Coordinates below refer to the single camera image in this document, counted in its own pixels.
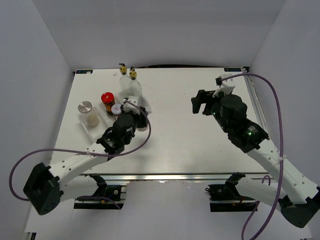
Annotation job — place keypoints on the glass bottle with dark sauce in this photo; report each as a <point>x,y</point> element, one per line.
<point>134,87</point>

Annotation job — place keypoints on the small jar white lid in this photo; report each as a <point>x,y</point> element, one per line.
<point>116,109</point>

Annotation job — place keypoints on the left blue table sticker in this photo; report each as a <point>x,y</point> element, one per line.
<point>84,71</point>

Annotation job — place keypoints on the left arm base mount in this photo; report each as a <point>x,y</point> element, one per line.
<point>105,197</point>

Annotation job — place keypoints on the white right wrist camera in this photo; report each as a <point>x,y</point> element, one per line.
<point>225,85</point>

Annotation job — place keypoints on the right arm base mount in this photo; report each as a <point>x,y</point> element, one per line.
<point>224,198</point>

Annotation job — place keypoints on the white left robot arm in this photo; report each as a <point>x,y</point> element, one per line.
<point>49,185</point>

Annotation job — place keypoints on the right blue table sticker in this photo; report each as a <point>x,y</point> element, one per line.
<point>232,69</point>

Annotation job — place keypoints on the steel lid white powder jar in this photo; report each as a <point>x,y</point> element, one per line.
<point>87,114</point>

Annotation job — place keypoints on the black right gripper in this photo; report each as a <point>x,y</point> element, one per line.
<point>207,96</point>

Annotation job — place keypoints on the red lid sauce jar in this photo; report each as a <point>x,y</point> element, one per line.
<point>108,99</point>

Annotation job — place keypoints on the blue table sticker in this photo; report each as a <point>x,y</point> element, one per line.
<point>232,69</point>
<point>84,71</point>

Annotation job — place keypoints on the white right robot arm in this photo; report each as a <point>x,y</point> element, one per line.
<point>299,198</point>

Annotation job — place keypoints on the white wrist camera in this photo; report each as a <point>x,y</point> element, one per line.
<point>225,85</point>
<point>130,103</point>

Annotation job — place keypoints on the white shaker silver top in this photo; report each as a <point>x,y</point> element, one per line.
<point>142,129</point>

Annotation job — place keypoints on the clear glass oil bottle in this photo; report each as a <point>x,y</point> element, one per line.
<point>125,82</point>

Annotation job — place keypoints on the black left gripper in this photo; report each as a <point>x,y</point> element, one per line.
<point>142,121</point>

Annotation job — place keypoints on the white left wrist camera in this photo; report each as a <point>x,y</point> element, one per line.
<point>130,103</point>

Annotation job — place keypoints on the white plastic organizer tray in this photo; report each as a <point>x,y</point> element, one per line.
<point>105,121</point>

